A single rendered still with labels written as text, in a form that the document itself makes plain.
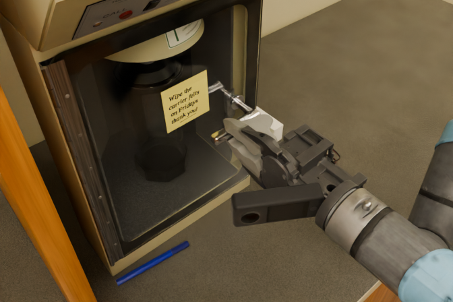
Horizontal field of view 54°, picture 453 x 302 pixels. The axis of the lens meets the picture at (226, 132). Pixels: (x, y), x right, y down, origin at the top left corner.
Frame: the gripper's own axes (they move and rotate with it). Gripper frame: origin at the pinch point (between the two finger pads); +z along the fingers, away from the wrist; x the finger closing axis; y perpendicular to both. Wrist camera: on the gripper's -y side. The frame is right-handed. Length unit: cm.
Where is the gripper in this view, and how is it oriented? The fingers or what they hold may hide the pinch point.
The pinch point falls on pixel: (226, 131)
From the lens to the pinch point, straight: 65.3
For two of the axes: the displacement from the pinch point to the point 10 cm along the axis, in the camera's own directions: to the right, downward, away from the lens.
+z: -6.4, -5.3, 5.5
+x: -0.3, -7.1, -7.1
